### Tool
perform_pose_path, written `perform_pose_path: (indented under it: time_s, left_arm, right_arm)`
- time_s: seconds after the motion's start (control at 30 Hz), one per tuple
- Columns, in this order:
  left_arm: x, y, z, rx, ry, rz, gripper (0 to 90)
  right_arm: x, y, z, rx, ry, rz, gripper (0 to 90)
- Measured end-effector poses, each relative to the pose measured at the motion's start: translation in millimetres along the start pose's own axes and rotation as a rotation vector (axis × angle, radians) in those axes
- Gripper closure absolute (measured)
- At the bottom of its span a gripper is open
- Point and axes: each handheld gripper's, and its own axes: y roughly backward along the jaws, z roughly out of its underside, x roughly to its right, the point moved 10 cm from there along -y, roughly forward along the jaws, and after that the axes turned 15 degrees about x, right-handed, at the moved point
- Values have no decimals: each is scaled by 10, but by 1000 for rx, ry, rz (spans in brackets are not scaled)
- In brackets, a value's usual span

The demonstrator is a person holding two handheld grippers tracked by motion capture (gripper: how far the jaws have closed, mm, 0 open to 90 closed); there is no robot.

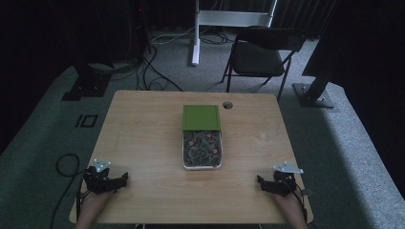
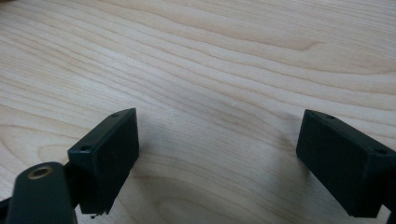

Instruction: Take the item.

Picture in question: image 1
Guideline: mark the green box lid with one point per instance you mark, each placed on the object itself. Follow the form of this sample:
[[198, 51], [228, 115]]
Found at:
[[201, 117]]

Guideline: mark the white desk frame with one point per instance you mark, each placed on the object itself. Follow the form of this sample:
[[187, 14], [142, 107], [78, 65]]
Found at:
[[223, 18]]

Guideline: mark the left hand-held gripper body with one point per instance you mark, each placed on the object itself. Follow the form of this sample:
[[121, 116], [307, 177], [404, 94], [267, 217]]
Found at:
[[95, 182]]

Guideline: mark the black stand with bolted base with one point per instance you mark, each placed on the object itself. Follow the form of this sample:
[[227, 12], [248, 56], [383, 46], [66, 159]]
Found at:
[[313, 95]]

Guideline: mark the clear box of small parts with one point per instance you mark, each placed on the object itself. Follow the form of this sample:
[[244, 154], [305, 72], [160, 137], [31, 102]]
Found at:
[[202, 149]]

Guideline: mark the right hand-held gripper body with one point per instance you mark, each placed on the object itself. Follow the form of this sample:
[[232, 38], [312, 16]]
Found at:
[[284, 183]]

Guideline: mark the person's left hand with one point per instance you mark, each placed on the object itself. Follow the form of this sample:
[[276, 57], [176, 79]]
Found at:
[[94, 200]]

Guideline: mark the black folding chair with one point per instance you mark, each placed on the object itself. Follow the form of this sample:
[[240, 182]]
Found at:
[[258, 58]]

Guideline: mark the black stand with square base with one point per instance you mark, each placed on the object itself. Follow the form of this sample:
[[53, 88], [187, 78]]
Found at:
[[87, 83]]

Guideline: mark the person's right hand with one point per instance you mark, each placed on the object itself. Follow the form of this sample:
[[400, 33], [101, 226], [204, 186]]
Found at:
[[288, 203]]

